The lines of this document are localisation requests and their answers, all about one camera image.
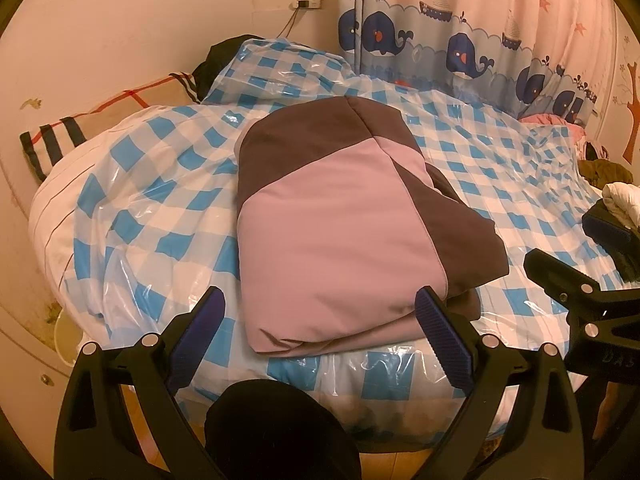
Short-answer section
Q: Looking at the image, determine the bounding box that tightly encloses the pink cloth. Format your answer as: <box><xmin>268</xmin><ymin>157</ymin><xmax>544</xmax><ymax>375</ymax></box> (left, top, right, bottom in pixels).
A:
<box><xmin>517</xmin><ymin>112</ymin><xmax>588</xmax><ymax>143</ymax></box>

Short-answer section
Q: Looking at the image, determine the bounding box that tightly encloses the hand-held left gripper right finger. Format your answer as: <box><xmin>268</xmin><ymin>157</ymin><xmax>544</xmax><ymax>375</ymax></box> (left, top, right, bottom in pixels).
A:
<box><xmin>414</xmin><ymin>285</ymin><xmax>586</xmax><ymax>480</ymax></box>

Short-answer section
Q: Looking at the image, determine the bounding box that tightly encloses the whale print curtain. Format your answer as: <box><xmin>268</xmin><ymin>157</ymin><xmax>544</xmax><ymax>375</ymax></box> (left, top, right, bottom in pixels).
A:
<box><xmin>335</xmin><ymin>0</ymin><xmax>618</xmax><ymax>126</ymax></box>

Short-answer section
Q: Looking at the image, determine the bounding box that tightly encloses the white garment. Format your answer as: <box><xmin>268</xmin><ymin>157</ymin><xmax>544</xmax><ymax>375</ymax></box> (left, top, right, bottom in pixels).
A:
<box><xmin>600</xmin><ymin>182</ymin><xmax>640</xmax><ymax>233</ymax></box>

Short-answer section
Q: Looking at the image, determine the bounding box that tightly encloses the black jacket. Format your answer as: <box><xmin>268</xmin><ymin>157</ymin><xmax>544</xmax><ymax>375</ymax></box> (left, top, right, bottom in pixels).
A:
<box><xmin>600</xmin><ymin>220</ymin><xmax>640</xmax><ymax>286</ymax></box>

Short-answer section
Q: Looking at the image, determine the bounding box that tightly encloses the plaid striped pillow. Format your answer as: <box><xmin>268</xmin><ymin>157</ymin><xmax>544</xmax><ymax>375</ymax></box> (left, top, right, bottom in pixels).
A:
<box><xmin>20</xmin><ymin>72</ymin><xmax>206</xmax><ymax>183</ymax></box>

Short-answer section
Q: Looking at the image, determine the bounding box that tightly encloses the person's black trouser leg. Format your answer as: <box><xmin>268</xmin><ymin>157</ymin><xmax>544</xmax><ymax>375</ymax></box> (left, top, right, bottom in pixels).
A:
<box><xmin>204</xmin><ymin>379</ymin><xmax>362</xmax><ymax>480</ymax></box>

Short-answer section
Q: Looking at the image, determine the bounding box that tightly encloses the blue white checked plastic sheet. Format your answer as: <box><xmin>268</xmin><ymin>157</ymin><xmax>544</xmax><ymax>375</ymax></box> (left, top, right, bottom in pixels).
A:
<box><xmin>65</xmin><ymin>37</ymin><xmax>632</xmax><ymax>441</ymax></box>

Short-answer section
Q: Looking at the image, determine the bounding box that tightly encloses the white round container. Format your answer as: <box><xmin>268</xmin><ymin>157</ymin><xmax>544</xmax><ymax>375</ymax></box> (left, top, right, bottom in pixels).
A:
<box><xmin>52</xmin><ymin>310</ymin><xmax>88</xmax><ymax>366</ymax></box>

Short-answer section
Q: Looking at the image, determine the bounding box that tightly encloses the white duvet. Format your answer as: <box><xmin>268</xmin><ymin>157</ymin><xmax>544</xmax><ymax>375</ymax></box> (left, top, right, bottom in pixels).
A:
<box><xmin>27</xmin><ymin>105</ymin><xmax>201</xmax><ymax>313</ymax></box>

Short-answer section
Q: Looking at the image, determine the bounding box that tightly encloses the brown tree wall sticker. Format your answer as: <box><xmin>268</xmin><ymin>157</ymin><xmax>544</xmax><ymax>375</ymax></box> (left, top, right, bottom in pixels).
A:
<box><xmin>612</xmin><ymin>60</ymin><xmax>640</xmax><ymax>166</ymax></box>

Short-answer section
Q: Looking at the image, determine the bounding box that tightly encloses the black garment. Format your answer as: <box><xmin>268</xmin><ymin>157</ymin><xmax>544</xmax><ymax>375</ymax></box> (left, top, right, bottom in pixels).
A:
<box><xmin>192</xmin><ymin>35</ymin><xmax>266</xmax><ymax>103</ymax></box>

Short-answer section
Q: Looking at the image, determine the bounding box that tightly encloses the pink and brown jacket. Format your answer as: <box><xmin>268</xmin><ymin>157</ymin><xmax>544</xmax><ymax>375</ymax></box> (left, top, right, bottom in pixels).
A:
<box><xmin>234</xmin><ymin>95</ymin><xmax>511</xmax><ymax>358</ymax></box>

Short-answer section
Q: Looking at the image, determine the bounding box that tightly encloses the person's right forearm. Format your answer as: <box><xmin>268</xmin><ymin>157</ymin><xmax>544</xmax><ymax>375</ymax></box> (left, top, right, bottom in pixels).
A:
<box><xmin>592</xmin><ymin>377</ymin><xmax>626</xmax><ymax>441</ymax></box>

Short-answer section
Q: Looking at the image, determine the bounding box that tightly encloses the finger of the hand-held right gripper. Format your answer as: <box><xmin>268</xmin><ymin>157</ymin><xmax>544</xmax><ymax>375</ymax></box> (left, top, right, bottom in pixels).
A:
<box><xmin>524</xmin><ymin>249</ymin><xmax>640</xmax><ymax>338</ymax></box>
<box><xmin>582</xmin><ymin>210</ymin><xmax>640</xmax><ymax>251</ymax></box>

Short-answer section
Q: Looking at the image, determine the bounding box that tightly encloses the thin dark charger cable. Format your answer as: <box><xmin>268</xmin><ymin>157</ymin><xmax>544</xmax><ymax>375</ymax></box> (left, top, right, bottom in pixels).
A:
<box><xmin>277</xmin><ymin>7</ymin><xmax>302</xmax><ymax>41</ymax></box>

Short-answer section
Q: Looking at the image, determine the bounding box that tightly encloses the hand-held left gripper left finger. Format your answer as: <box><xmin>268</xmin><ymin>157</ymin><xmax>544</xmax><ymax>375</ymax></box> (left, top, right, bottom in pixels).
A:
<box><xmin>54</xmin><ymin>286</ymin><xmax>227</xmax><ymax>480</ymax></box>

